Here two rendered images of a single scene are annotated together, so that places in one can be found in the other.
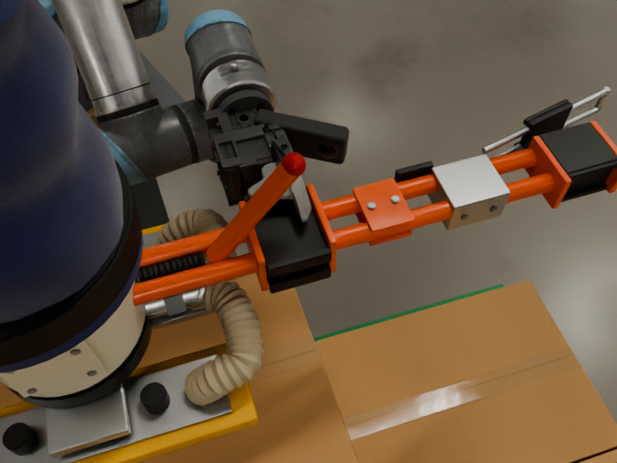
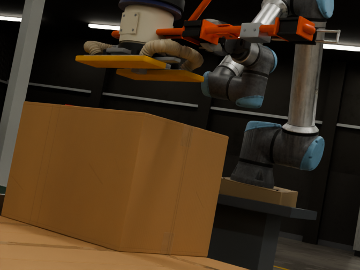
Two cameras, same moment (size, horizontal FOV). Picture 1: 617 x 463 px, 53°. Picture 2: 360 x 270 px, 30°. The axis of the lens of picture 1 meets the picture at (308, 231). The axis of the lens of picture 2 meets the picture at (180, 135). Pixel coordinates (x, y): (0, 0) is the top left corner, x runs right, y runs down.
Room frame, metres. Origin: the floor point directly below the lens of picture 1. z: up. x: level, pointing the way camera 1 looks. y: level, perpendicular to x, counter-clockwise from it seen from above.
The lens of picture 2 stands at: (-0.64, -1.79, 0.77)
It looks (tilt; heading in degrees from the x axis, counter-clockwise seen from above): 4 degrees up; 61
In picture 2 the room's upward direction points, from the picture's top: 10 degrees clockwise
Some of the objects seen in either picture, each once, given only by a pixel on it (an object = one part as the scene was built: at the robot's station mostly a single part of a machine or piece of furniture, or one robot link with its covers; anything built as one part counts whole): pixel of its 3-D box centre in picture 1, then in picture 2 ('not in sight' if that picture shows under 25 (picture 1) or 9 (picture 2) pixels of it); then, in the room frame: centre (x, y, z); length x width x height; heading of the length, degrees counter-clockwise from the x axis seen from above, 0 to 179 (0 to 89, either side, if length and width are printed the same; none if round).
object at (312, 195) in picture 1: (287, 237); (201, 32); (0.38, 0.02, 1.24); 0.10 x 0.08 x 0.06; 18
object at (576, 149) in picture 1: (574, 164); (293, 29); (0.48, -0.31, 1.24); 0.08 x 0.07 x 0.05; 108
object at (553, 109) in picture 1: (504, 138); (289, 35); (0.52, -0.24, 1.24); 0.31 x 0.03 x 0.05; 121
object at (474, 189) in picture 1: (466, 191); (255, 32); (0.45, -0.18, 1.24); 0.07 x 0.07 x 0.04; 18
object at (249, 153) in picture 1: (251, 147); (226, 44); (0.51, 0.07, 1.24); 0.12 x 0.09 x 0.08; 18
